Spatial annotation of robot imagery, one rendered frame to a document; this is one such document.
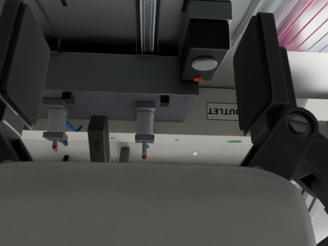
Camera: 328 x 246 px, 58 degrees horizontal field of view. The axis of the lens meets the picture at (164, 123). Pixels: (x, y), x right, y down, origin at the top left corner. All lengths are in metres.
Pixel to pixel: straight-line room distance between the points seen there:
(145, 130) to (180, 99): 0.06
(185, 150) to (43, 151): 0.27
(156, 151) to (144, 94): 0.25
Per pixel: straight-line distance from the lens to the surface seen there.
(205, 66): 0.29
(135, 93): 0.33
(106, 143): 0.25
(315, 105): 3.50
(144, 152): 0.37
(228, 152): 0.59
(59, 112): 0.39
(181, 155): 0.58
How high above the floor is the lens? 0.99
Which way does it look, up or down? 33 degrees up
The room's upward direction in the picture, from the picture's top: 176 degrees counter-clockwise
